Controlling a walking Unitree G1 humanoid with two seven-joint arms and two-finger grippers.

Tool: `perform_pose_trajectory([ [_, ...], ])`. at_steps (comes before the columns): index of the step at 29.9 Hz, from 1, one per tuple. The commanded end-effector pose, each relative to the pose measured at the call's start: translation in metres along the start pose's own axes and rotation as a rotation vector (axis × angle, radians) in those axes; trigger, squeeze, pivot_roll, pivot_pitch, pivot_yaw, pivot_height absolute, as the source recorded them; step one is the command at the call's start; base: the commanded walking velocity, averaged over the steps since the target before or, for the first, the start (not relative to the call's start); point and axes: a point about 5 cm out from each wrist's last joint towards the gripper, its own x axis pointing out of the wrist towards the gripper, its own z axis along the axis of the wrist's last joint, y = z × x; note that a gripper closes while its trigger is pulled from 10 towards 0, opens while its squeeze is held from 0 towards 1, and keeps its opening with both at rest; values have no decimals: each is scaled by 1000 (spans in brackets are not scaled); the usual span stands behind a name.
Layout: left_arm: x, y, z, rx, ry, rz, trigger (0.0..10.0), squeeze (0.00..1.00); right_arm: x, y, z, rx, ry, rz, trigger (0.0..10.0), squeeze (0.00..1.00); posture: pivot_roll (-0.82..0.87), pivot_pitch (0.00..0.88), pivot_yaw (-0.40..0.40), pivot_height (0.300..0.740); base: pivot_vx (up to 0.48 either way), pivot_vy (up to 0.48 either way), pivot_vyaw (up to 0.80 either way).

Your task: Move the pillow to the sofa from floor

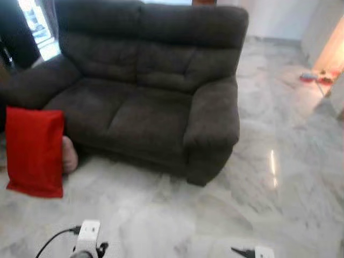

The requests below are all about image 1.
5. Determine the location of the red pillow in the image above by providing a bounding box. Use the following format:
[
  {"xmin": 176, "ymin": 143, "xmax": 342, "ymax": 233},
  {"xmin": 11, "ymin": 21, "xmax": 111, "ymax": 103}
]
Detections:
[{"xmin": 5, "ymin": 106, "xmax": 66, "ymax": 199}]

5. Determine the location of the dark brown two-seat sofa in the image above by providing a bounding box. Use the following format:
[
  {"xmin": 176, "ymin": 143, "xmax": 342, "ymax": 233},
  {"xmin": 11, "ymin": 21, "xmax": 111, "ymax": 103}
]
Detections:
[{"xmin": 0, "ymin": 0, "xmax": 249, "ymax": 187}]

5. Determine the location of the bright glass door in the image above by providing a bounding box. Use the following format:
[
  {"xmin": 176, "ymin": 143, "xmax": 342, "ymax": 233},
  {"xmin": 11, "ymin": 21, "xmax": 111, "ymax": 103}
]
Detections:
[{"xmin": 17, "ymin": 0, "xmax": 61, "ymax": 61}]

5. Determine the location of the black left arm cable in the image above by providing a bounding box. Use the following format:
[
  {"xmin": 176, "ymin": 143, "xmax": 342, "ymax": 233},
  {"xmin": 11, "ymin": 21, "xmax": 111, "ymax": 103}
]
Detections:
[{"xmin": 35, "ymin": 226, "xmax": 82, "ymax": 258}]

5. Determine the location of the small red item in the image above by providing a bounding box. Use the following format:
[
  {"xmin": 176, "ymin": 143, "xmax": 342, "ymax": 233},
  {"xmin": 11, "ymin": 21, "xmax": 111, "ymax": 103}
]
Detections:
[{"xmin": 316, "ymin": 69, "xmax": 342, "ymax": 86}]

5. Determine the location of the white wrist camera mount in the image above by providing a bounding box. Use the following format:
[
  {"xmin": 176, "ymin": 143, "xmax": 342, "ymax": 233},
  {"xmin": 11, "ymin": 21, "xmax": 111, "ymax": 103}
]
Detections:
[
  {"xmin": 255, "ymin": 246, "xmax": 275, "ymax": 258},
  {"xmin": 79, "ymin": 219, "xmax": 102, "ymax": 253}
]

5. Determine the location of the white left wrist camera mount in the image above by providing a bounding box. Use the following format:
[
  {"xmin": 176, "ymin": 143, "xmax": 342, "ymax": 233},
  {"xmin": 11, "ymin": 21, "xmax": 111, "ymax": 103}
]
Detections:
[{"xmin": 79, "ymin": 219, "xmax": 102, "ymax": 253}]

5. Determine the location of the small blue grey item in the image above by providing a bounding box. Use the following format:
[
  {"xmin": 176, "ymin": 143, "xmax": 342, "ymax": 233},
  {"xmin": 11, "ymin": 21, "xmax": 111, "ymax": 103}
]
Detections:
[{"xmin": 299, "ymin": 72, "xmax": 317, "ymax": 83}]

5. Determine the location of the white cabinet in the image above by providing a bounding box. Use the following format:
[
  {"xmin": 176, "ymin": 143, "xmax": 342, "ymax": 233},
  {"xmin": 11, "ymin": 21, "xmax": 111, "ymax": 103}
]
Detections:
[{"xmin": 301, "ymin": 0, "xmax": 344, "ymax": 73}]

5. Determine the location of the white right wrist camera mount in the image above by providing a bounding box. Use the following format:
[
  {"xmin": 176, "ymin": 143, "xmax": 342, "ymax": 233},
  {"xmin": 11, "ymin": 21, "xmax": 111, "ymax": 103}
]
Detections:
[{"xmin": 255, "ymin": 246, "xmax": 275, "ymax": 258}]

